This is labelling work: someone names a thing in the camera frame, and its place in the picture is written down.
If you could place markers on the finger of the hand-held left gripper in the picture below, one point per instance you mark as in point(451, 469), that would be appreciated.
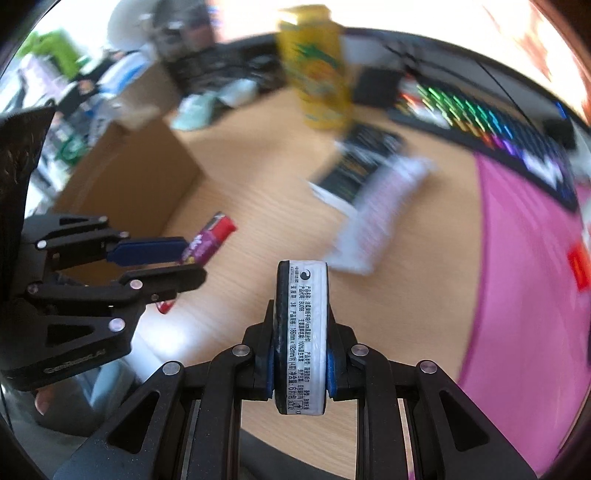
point(147, 251)
point(161, 281)

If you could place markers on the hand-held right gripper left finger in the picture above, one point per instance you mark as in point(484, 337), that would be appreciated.
point(269, 374)

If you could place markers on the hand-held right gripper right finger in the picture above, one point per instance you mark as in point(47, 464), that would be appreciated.
point(331, 374)

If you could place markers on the black pocket tissue packet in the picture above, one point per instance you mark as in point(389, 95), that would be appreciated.
point(302, 332)

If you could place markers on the purple red snack stick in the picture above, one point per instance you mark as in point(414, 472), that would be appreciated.
point(207, 240)

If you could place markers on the brown cardboard box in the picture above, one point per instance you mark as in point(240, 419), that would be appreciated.
point(138, 175)

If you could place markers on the wooden desktop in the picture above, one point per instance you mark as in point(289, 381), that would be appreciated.
point(258, 207)

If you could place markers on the person's left hand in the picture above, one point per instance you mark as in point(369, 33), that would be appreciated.
point(44, 404)

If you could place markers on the grey office chair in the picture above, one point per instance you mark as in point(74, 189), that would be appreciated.
point(106, 383)

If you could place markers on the green plastic bag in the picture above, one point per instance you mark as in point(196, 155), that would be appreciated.
point(55, 50)

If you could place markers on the white blue plastic bag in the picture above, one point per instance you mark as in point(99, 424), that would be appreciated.
point(122, 83)

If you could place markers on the pale green crumpled cloth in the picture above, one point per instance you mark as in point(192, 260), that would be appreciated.
point(194, 113)

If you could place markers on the white tissue pack red print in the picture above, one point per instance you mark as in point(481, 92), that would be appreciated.
point(383, 212)

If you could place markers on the person's grey clothing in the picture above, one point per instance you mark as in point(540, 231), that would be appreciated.
point(37, 447)

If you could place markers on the pink desk mat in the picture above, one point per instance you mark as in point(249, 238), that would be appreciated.
point(521, 277)

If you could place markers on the clear storage drawer unit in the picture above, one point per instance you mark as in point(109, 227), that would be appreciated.
point(203, 41)

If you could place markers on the yellow pineapple drink can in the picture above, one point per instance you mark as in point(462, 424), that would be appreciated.
point(318, 69)

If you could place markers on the small red box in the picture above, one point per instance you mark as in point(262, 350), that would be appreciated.
point(579, 267)

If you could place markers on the black backlit keyboard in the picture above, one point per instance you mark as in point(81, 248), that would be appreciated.
point(485, 124)

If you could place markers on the curved computer monitor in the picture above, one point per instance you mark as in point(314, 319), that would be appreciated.
point(531, 27)

